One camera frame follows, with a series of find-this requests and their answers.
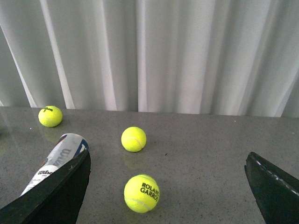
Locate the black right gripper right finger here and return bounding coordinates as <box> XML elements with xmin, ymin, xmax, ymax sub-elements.
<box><xmin>244</xmin><ymin>152</ymin><xmax>299</xmax><ymax>224</ymax></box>

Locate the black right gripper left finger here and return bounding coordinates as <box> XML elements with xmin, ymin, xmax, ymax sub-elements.
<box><xmin>0</xmin><ymin>151</ymin><xmax>91</xmax><ymax>224</ymax></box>

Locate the clear Wilson tennis ball can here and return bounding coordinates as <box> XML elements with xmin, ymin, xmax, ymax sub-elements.
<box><xmin>21</xmin><ymin>133</ymin><xmax>89</xmax><ymax>196</ymax></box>

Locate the Roland Garros tennis ball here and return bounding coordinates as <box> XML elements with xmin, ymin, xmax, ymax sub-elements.
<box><xmin>124</xmin><ymin>174</ymin><xmax>160</xmax><ymax>213</ymax></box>

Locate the Wilson 3 tennis ball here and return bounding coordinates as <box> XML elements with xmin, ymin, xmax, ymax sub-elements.
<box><xmin>38</xmin><ymin>106</ymin><xmax>63</xmax><ymax>127</ymax></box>

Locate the plain yellow tennis ball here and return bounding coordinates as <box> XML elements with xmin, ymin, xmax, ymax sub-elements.
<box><xmin>121</xmin><ymin>126</ymin><xmax>147</xmax><ymax>152</ymax></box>

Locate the white pleated curtain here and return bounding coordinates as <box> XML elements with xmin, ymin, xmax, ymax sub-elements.
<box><xmin>0</xmin><ymin>0</ymin><xmax>299</xmax><ymax>118</ymax></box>

